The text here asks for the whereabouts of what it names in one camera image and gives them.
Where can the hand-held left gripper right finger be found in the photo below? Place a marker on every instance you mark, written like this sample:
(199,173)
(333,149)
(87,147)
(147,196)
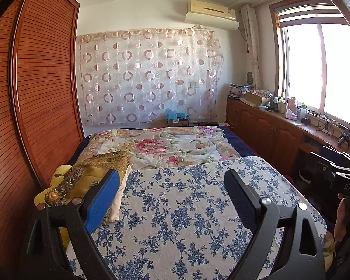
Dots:
(242,198)

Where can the cream air conditioner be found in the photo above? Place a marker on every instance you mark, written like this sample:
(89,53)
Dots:
(211,7)

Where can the person's right hand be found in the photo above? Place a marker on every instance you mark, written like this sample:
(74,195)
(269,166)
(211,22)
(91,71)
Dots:
(341,215)

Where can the white tied window curtain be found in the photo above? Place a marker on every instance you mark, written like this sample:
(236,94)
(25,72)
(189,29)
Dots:
(252,43)

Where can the small black tripod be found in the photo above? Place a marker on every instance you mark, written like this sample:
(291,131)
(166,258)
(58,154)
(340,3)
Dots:
(344,137)

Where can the beige folded cloth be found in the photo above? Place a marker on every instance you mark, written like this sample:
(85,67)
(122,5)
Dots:
(118,201)

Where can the gold patterned garment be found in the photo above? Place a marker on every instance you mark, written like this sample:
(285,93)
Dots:
(87,175)

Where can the flat black box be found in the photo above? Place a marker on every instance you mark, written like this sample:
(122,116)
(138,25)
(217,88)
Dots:
(208,123)

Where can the blue floral bed sheet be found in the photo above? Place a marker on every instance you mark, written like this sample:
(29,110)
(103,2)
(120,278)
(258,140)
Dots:
(186,218)

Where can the cardboard box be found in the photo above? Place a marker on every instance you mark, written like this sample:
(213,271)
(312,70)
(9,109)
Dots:
(258,97)

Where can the blue tissue box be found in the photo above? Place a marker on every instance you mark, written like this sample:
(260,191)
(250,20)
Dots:
(177,117)

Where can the dark hand fan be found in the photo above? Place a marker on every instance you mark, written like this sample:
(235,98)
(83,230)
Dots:
(250,78)

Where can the wooden framed window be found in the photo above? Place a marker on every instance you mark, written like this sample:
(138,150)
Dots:
(315,64)

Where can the white rimmed trash bin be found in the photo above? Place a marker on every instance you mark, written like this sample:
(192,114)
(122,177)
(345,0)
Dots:
(305,176)

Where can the wooden cabinet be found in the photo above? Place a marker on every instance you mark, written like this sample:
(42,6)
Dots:
(265,128)

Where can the yellow plush toy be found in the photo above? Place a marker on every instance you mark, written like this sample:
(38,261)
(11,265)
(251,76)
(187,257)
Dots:
(46,195)

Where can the wooden slatted wardrobe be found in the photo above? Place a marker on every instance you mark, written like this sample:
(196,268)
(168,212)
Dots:
(26,99)

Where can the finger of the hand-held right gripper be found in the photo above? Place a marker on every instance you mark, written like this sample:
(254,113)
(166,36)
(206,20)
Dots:
(326,162)
(342,156)

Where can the pink floral blanket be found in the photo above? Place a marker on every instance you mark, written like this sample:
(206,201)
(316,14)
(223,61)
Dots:
(163,148)

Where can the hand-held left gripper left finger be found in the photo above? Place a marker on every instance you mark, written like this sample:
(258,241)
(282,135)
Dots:
(100,201)

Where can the navy blue bed sheet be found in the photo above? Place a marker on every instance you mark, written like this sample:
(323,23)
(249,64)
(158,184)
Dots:
(236,143)

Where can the pile of papers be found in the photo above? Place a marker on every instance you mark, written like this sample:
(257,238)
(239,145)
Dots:
(240,91)

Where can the circle patterned sheer curtain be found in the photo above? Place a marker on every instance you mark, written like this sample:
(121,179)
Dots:
(148,75)

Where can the white air deflector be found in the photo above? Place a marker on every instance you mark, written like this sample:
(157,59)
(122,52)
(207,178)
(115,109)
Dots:
(213,22)

